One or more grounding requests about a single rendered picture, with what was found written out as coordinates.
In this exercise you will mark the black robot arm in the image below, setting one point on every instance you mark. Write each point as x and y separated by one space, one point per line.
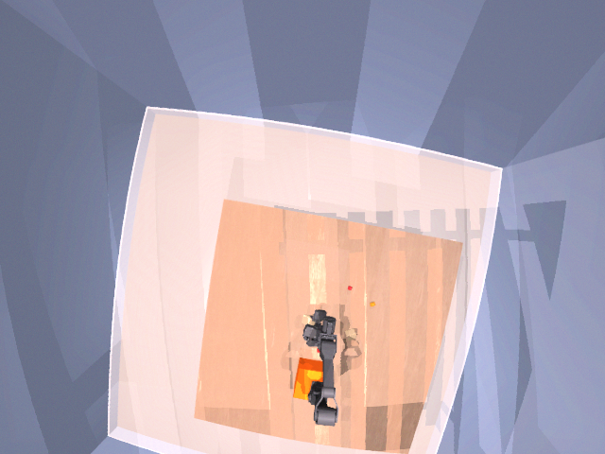
319 392

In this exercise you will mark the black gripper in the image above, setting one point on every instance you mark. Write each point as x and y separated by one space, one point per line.
318 316

